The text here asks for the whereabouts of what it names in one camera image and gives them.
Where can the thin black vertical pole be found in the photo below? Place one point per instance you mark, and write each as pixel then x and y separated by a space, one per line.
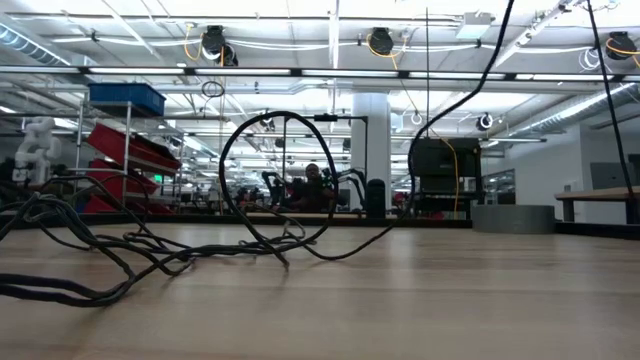
pixel 427 75

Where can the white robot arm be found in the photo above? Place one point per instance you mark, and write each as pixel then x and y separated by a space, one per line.
pixel 36 145

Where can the black aluminium table frame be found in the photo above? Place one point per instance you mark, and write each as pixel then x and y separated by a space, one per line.
pixel 440 221

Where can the long ceiling light strip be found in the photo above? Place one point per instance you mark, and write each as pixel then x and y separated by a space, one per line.
pixel 350 73

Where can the wooden bench table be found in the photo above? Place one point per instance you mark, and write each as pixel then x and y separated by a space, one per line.
pixel 595 195

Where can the metal shelf rack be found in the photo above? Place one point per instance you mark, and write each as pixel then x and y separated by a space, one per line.
pixel 126 150

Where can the black diagonal rig pole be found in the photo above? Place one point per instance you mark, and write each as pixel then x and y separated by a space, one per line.
pixel 612 110

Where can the red storage bin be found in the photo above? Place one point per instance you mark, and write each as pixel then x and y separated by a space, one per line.
pixel 130 147
pixel 115 182
pixel 100 206

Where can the white ceiling box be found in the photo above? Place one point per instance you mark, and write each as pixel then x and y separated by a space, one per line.
pixel 474 25

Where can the white pillar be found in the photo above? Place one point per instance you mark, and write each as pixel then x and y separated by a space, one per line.
pixel 371 130

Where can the black camera gantry frame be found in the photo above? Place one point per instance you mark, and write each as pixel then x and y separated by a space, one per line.
pixel 326 118

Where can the black monitor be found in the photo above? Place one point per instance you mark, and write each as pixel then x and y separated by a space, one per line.
pixel 442 157

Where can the person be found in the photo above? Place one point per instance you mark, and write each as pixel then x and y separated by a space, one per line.
pixel 313 175

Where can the blue storage bin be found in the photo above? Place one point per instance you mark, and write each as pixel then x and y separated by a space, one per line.
pixel 127 95

